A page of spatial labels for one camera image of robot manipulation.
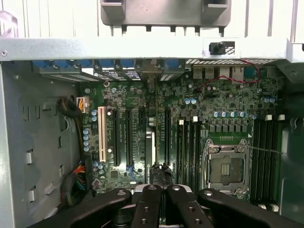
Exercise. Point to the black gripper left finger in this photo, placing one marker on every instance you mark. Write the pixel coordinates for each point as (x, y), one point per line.
(147, 209)

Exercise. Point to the black RAM slot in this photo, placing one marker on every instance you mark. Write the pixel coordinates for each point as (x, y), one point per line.
(199, 133)
(275, 166)
(269, 166)
(194, 152)
(181, 122)
(262, 166)
(256, 166)
(187, 152)

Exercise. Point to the black expansion slot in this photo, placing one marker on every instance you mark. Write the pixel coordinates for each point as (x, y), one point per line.
(130, 137)
(167, 137)
(116, 137)

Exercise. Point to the blue board connector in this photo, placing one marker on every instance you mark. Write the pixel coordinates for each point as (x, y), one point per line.
(131, 171)

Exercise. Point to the thin socket locking lever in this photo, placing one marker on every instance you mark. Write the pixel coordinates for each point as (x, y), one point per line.
(266, 150)

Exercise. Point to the white expansion slot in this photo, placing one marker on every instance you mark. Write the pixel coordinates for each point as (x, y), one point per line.
(102, 135)

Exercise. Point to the silver CPU socket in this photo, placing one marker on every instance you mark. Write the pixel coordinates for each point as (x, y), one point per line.
(225, 168)

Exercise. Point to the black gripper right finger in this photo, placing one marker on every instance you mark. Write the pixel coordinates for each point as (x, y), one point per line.
(187, 211)

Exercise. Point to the open grey PC case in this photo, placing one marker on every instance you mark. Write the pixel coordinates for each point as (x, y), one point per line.
(118, 47)

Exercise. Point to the green motherboard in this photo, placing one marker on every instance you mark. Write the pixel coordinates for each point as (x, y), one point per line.
(213, 99)

